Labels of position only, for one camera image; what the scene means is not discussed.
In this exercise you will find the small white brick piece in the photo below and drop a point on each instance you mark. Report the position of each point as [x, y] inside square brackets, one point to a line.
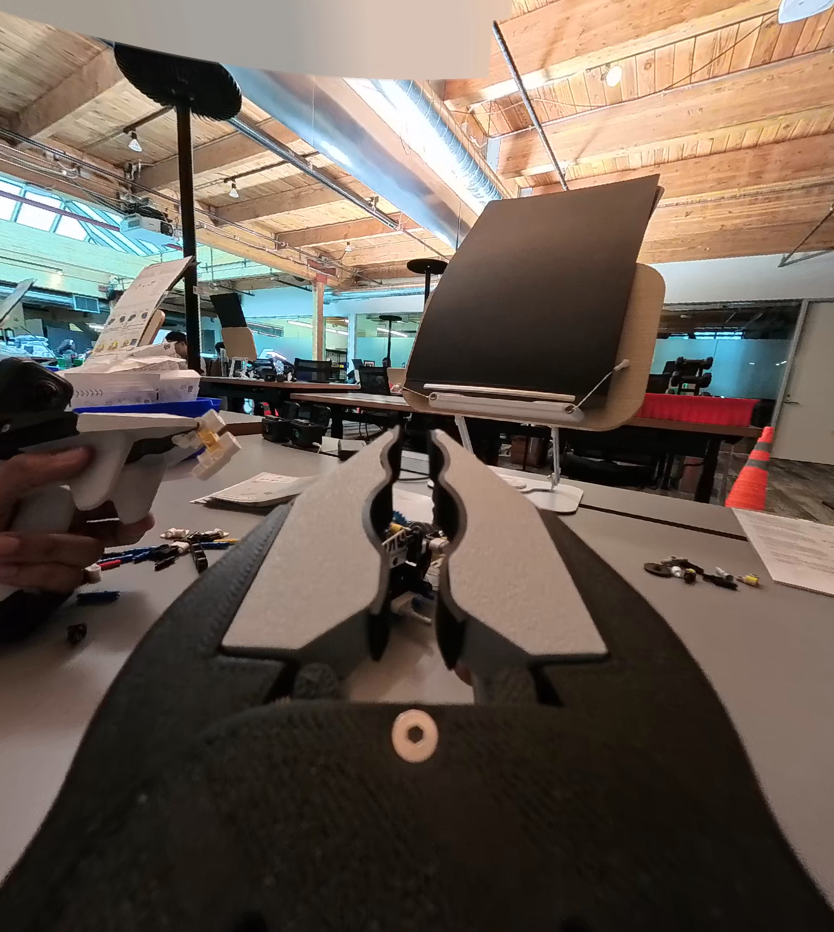
[206, 435]

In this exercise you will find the pile of loose lego pieces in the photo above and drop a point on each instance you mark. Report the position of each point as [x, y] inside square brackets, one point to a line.
[197, 555]

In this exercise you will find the lego instruction booklet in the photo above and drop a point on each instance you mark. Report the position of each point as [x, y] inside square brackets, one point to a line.
[264, 489]

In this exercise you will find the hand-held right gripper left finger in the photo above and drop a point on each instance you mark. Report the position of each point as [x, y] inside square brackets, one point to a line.
[300, 582]

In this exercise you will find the black floor lamp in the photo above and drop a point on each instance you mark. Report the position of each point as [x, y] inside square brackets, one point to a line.
[428, 263]
[185, 218]

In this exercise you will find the bundle of printed paper bags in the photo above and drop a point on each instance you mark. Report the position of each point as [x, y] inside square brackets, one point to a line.
[133, 386]

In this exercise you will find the white door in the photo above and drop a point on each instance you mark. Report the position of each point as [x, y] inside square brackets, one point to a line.
[832, 364]

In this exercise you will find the black board book stand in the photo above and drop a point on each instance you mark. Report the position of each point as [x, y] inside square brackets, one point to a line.
[533, 291]

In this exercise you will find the black small lego connector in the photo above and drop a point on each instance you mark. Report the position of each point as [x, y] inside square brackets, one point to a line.
[76, 632]

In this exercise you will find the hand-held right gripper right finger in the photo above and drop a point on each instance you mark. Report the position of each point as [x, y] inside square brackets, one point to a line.
[526, 582]

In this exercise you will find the zebra striped lego helicopter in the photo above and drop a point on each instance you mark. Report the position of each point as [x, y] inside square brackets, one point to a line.
[410, 546]

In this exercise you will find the blue storage bin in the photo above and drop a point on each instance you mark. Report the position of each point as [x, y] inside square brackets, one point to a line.
[209, 406]

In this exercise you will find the red crate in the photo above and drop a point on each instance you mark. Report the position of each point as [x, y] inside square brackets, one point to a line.
[701, 411]

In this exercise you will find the white ceiling projector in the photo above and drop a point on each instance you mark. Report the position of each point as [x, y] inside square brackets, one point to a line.
[146, 222]

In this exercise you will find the silver ventilation duct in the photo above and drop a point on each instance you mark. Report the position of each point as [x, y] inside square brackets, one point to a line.
[359, 145]

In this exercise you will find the blue lego pin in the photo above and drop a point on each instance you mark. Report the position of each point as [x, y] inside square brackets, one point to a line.
[96, 595]

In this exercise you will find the printed paper sheet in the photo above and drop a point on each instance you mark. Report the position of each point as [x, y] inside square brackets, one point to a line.
[810, 553]

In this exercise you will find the small lego parts cluster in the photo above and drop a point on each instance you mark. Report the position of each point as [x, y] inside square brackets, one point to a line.
[657, 569]

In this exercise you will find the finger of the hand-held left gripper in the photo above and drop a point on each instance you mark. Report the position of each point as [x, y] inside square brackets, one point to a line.
[122, 473]

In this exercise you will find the black cube device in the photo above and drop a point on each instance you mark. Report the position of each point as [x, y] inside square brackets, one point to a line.
[277, 429]
[309, 435]

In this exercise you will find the orange traffic cone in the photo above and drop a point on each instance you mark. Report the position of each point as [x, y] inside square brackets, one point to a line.
[752, 473]

